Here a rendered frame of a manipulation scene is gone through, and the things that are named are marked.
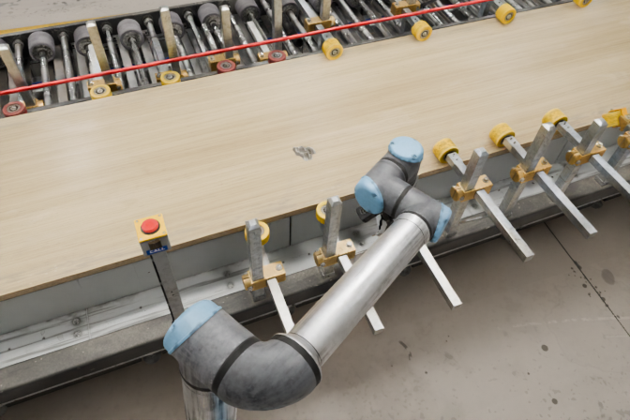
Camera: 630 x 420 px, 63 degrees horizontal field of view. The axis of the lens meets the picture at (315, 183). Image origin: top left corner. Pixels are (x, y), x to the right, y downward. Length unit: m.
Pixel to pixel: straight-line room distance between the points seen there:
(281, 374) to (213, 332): 0.14
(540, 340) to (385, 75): 1.44
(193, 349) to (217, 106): 1.33
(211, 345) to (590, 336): 2.23
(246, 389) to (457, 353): 1.78
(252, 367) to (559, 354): 2.04
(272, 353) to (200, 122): 1.30
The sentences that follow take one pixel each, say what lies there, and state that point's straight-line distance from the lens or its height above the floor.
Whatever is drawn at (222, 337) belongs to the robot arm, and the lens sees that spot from 0.93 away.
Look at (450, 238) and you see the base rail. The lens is 2.02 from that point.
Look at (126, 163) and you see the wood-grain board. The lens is 1.96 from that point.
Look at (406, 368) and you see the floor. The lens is 2.51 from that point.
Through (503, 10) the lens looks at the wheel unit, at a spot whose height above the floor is 0.97.
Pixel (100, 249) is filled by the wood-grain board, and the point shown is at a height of 0.90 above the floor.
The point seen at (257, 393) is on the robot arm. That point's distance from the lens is 0.92.
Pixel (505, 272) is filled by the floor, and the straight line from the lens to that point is 2.89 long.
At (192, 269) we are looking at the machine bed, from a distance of 1.93.
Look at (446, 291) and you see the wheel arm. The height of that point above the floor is 0.86.
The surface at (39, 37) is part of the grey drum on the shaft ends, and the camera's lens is 2.77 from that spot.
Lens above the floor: 2.29
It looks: 50 degrees down
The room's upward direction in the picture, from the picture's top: 4 degrees clockwise
